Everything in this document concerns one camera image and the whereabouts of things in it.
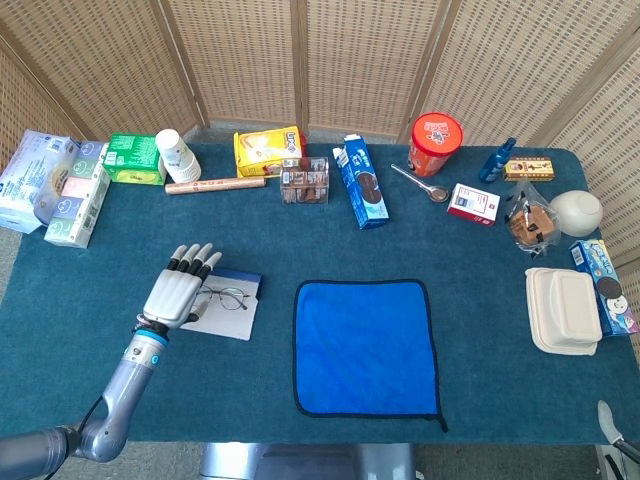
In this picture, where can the yellow brown small box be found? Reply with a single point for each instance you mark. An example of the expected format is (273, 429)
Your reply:
(530, 169)

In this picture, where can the orange instant noodle tub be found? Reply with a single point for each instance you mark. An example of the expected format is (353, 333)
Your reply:
(435, 135)

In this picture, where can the wire-frame eyeglasses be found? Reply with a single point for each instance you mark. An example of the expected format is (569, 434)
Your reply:
(230, 298)

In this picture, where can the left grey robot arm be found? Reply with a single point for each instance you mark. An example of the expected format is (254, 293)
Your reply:
(130, 370)

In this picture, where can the pastel tissue multipack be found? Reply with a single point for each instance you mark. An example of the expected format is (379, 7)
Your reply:
(75, 210)

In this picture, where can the blue cartoon cookie box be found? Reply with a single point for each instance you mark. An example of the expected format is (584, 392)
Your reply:
(605, 280)

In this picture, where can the blue cloth black trim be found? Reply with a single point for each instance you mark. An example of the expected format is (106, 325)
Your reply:
(365, 350)

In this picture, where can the white paper cup stack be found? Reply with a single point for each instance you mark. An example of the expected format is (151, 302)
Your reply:
(177, 155)

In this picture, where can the red white small box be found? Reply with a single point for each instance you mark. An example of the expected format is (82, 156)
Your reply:
(472, 205)

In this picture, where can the white upturned bowl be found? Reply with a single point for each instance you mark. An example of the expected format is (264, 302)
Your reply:
(577, 212)

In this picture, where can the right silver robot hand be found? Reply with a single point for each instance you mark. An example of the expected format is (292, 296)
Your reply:
(607, 417)

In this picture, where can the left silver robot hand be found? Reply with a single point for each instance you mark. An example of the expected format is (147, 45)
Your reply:
(170, 295)

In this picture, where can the yellow bread package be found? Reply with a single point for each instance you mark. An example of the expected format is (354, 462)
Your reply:
(265, 147)

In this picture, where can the teal table carpet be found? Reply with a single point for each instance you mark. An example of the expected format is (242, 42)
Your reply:
(125, 250)

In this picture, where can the beige takeout container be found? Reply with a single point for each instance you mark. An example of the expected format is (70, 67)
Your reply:
(565, 310)

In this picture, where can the blue glasses case grey lining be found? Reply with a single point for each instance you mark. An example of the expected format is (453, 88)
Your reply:
(225, 322)

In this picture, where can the clear bag of biscuits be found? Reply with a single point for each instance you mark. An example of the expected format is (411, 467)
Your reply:
(532, 222)

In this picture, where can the blue spray bottle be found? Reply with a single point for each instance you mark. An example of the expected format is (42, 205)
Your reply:
(495, 162)

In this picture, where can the clear box brown cookies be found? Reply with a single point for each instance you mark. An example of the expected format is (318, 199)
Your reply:
(305, 182)

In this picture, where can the wicker folding screen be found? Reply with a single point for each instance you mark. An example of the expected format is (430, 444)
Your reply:
(240, 60)

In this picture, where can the long blue cookie box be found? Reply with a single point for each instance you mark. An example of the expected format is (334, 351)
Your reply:
(365, 195)

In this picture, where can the metal spoon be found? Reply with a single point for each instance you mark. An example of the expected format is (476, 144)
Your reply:
(440, 194)

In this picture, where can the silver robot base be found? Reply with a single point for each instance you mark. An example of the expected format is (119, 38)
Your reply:
(300, 462)

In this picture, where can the pale blue tissue bag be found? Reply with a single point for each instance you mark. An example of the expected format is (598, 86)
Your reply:
(30, 180)

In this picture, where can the green tissue pack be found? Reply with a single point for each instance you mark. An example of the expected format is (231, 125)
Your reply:
(132, 155)

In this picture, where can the brown paper wrapped roll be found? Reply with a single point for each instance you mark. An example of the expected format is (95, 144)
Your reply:
(215, 185)

